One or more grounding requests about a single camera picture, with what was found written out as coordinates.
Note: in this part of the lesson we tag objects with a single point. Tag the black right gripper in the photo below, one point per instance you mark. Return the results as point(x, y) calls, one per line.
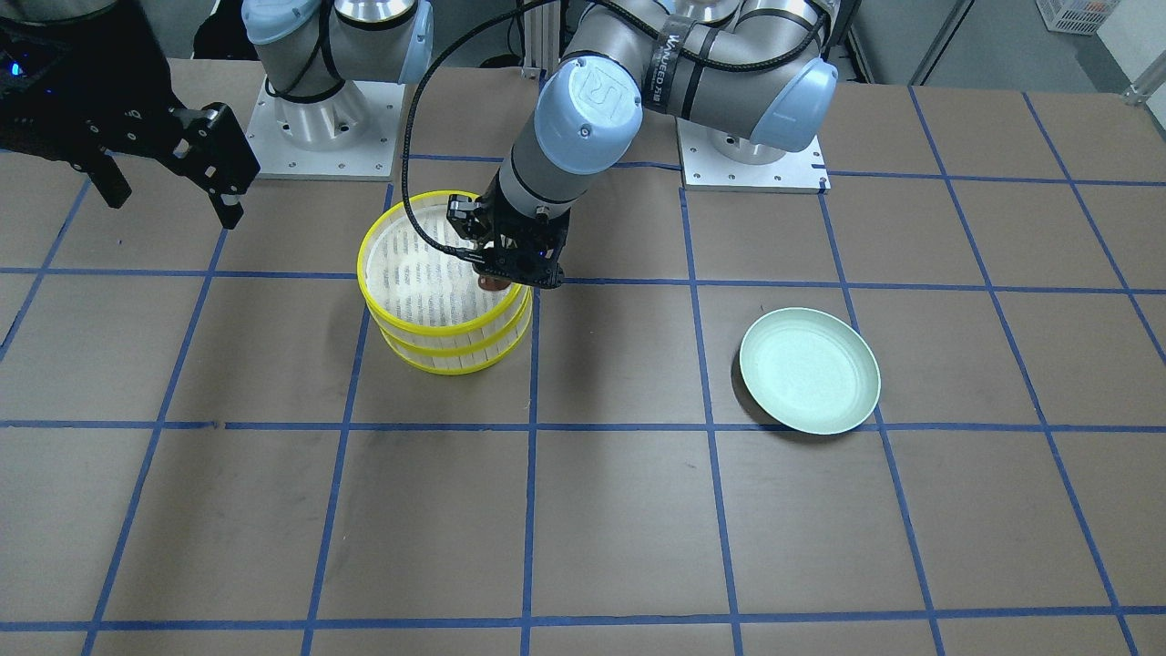
point(202, 150)

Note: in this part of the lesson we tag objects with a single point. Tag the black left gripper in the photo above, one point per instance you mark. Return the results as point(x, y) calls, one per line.
point(464, 221)

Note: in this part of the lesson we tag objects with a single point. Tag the brown chocolate bun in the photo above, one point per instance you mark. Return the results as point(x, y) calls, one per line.
point(493, 285)

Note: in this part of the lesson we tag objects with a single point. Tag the yellow rimmed steamer basket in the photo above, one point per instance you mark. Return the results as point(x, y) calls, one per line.
point(396, 264)
point(459, 333)

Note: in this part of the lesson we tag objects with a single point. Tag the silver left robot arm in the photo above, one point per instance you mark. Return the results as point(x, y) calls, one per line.
point(756, 71)

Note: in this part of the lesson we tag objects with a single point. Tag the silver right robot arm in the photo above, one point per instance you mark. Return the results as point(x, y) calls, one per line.
point(310, 49)

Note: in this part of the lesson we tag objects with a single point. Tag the light green plate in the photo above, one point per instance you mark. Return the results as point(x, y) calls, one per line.
point(810, 371)

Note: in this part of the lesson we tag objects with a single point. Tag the aluminium frame post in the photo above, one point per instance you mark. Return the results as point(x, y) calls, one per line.
point(542, 24)

